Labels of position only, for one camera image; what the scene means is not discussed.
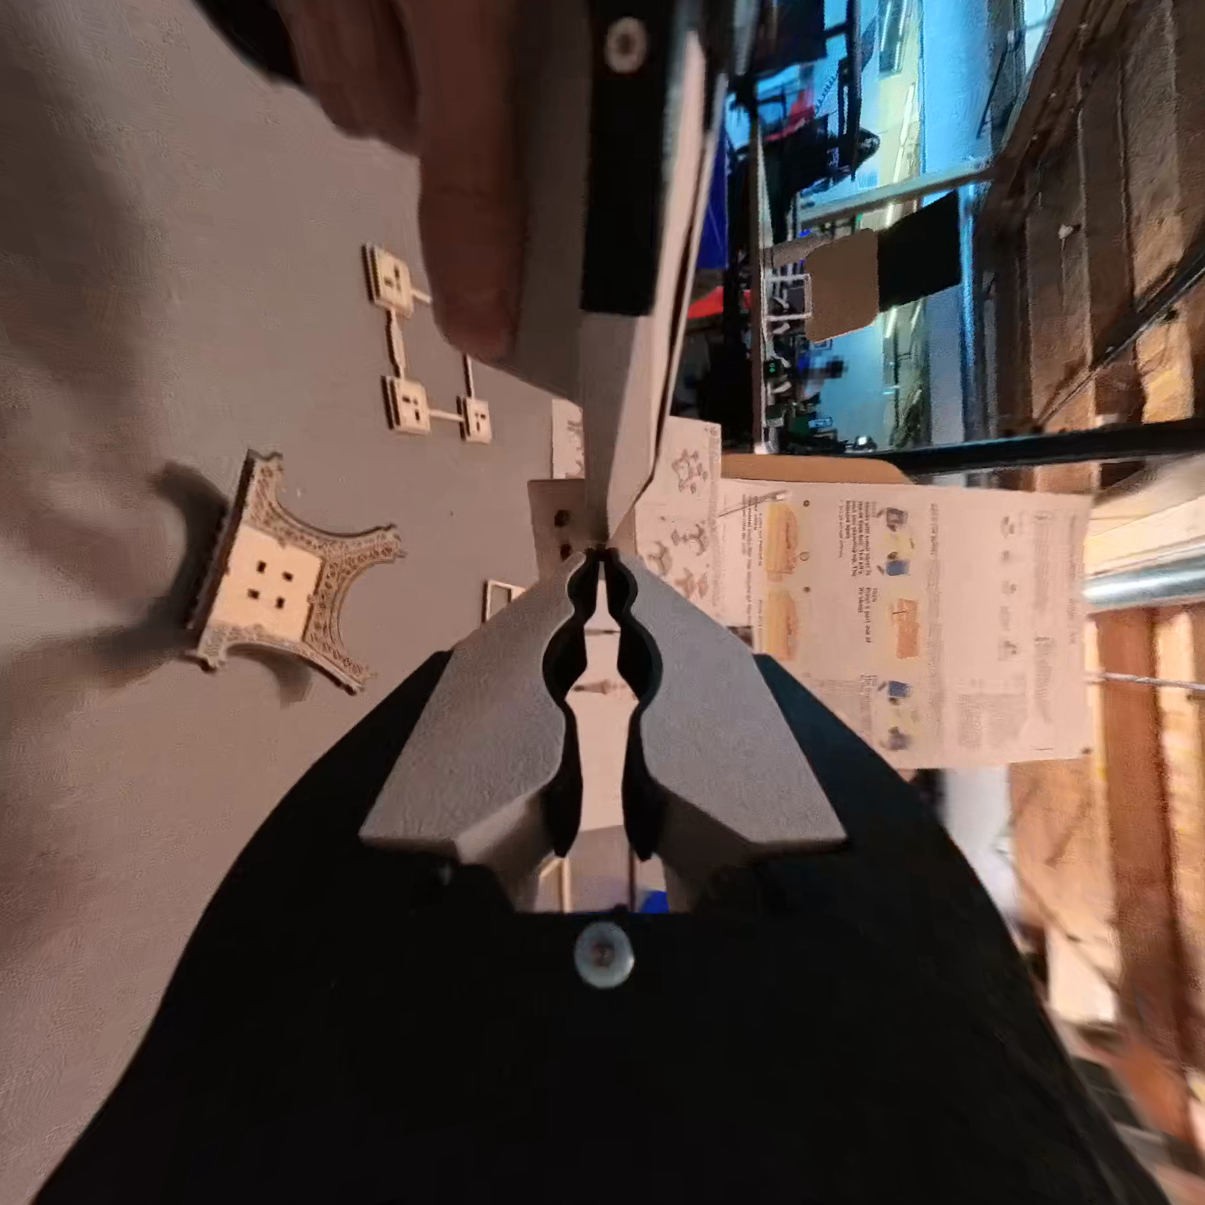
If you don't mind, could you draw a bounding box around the cardboard panel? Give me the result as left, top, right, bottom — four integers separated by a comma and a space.
806, 227, 884, 344

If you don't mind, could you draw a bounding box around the black stand pole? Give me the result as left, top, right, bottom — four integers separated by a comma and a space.
875, 415, 1205, 477

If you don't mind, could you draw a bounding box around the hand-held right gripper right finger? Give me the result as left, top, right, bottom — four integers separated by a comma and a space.
603, 547, 851, 862

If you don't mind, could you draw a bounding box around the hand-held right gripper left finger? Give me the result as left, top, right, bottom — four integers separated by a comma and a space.
357, 547, 598, 862

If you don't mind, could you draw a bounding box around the large instruction poster sheet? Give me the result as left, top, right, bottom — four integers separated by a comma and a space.
716, 477, 1093, 768

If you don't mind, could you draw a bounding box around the person's left hand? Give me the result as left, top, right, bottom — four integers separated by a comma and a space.
271, 0, 531, 365

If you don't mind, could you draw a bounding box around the wooden four-square frame piece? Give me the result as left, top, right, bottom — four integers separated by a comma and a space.
362, 242, 494, 443

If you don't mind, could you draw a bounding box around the wooden poster backing board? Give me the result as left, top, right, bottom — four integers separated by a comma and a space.
720, 451, 917, 487

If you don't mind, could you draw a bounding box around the folded assembly instruction booklet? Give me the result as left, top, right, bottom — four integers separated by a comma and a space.
551, 400, 759, 849

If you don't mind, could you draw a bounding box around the grey desk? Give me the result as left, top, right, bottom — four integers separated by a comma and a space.
0, 0, 586, 1205

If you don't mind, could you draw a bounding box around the wooden lattice tower base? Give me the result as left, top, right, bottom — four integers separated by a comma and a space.
184, 450, 406, 698

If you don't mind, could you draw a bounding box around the silver ventilation duct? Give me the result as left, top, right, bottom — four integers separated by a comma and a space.
1083, 543, 1205, 615

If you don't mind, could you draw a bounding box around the wooden square plate with pegs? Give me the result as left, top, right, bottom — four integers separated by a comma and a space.
527, 477, 613, 579

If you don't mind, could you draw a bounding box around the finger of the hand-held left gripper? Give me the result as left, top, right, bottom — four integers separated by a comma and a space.
583, 30, 723, 547

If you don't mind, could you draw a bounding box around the black panel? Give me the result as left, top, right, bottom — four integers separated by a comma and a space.
875, 187, 966, 308

